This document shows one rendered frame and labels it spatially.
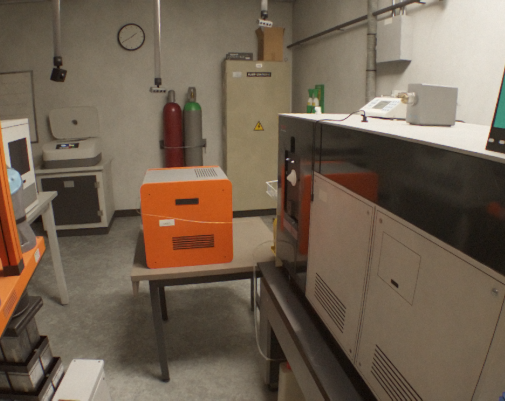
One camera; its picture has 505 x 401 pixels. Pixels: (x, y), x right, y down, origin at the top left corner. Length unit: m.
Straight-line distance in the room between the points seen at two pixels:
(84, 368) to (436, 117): 1.35
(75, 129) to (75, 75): 0.67
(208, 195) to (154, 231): 0.31
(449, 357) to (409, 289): 0.16
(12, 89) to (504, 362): 5.07
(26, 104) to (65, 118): 0.60
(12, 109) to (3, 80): 0.37
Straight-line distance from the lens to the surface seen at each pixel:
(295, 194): 1.40
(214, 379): 2.19
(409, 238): 0.76
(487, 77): 2.17
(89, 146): 4.24
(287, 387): 1.90
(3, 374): 1.18
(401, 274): 0.80
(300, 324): 1.34
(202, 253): 1.80
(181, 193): 1.69
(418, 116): 1.15
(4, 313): 0.92
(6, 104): 5.13
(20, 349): 1.11
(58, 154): 4.30
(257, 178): 4.57
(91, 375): 1.26
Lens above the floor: 1.51
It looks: 16 degrees down
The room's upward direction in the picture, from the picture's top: straight up
